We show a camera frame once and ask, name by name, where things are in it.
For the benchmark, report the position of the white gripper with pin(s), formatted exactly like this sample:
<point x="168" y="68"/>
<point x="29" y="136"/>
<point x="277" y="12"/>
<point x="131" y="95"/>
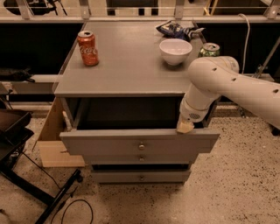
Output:
<point x="189" y="114"/>

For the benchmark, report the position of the grey top drawer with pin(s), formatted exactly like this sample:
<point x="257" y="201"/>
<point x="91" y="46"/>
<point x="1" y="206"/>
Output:
<point x="134" y="128"/>

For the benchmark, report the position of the grey drawer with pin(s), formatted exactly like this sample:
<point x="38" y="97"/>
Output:
<point x="140" y="176"/>
<point x="134" y="128"/>
<point x="139" y="159"/>

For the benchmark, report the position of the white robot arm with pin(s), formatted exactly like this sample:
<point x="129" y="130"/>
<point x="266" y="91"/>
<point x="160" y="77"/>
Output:
<point x="214" y="77"/>

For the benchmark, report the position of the grey drawer cabinet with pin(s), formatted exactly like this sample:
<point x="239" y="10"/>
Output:
<point x="130" y="65"/>

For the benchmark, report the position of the grey bottom drawer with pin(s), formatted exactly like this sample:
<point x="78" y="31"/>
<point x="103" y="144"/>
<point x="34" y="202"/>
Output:
<point x="140" y="176"/>

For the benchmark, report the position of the grey middle drawer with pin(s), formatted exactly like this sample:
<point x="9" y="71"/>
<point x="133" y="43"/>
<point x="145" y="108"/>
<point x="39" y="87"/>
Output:
<point x="139" y="159"/>

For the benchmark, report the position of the open cardboard box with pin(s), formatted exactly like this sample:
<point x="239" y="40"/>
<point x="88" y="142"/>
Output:
<point x="53" y="152"/>

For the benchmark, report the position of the white ceramic bowl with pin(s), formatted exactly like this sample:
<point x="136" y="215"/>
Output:
<point x="174" y="50"/>

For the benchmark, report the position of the green soda can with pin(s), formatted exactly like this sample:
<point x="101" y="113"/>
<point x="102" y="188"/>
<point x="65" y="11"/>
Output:
<point x="209" y="50"/>

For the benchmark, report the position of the blue crumpled chip bag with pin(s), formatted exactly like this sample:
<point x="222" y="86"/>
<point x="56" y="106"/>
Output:
<point x="173" y="30"/>

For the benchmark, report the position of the orange Coca-Cola can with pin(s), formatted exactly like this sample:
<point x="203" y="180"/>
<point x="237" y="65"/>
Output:
<point x="88" y="51"/>

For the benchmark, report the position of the black metal stand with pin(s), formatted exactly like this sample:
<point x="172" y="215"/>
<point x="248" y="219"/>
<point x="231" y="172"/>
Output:
<point x="13" y="135"/>

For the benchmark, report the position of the metal railing frame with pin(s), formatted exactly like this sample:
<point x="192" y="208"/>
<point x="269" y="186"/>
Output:
<point x="155" y="10"/>

